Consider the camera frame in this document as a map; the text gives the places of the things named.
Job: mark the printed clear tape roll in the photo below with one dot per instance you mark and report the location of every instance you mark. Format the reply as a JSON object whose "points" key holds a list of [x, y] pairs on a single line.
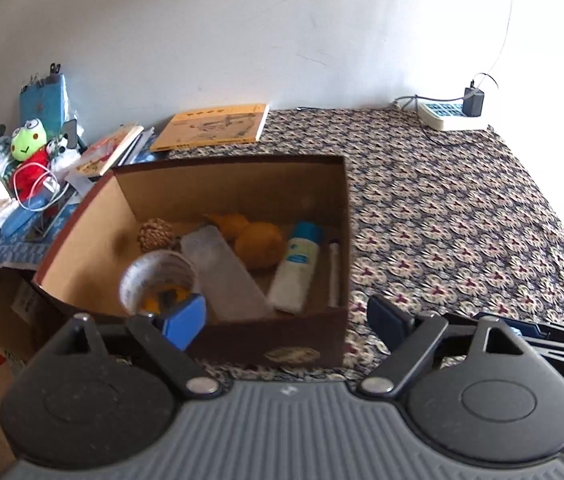
{"points": [[159, 272]]}

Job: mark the white power strip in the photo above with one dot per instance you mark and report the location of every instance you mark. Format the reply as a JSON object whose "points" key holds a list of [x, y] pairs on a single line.
{"points": [[449, 116]]}

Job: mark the black power adapter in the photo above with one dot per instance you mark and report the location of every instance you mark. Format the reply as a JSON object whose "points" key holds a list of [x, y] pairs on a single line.
{"points": [[473, 101]]}

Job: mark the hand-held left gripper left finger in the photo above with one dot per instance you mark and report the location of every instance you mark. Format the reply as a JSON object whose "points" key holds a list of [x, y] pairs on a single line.
{"points": [[186, 321]]}

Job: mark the brown cardboard shoe box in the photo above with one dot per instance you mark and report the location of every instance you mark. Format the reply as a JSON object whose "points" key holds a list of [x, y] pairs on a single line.
{"points": [[272, 335]]}

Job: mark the white glue stick blue cap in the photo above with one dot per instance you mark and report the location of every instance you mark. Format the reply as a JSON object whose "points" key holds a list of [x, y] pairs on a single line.
{"points": [[334, 275]]}

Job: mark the blue patterned cloth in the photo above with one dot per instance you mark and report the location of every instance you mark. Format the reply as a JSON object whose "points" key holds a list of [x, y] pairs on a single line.
{"points": [[11, 252]]}

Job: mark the stack of books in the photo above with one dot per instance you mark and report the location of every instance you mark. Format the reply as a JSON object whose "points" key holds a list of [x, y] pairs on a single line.
{"points": [[109, 152]]}

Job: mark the panda plush toy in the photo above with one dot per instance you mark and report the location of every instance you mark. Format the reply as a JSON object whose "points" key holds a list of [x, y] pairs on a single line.
{"points": [[64, 152]]}

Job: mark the pine cone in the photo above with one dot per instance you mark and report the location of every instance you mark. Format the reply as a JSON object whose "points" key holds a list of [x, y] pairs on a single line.
{"points": [[154, 235]]}

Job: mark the floral patterned bed sheet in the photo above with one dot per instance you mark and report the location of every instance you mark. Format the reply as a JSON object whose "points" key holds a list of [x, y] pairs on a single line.
{"points": [[462, 220]]}

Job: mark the white bottle with blue cap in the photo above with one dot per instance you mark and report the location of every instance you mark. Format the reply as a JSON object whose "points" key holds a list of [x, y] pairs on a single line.
{"points": [[294, 270]]}

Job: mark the orange dried gourd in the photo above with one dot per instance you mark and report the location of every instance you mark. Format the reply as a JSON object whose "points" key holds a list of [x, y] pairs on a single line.
{"points": [[259, 245]]}

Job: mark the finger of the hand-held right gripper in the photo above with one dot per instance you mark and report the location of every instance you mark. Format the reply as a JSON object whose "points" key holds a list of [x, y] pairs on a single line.
{"points": [[562, 340]]}

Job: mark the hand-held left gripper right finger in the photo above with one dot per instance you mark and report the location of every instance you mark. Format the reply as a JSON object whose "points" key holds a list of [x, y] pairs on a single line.
{"points": [[387, 321]]}

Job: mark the clear plastic case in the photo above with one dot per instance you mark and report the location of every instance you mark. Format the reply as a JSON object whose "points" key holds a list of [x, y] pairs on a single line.
{"points": [[224, 275]]}

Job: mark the green frog plush toy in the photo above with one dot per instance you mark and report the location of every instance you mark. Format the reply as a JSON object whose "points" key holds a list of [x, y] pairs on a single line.
{"points": [[27, 142]]}

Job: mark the blue pouch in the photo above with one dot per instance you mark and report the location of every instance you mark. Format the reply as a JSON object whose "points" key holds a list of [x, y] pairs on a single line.
{"points": [[44, 102]]}

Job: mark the yellow book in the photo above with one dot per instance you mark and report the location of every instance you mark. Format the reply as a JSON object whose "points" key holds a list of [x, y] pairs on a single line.
{"points": [[211, 127]]}

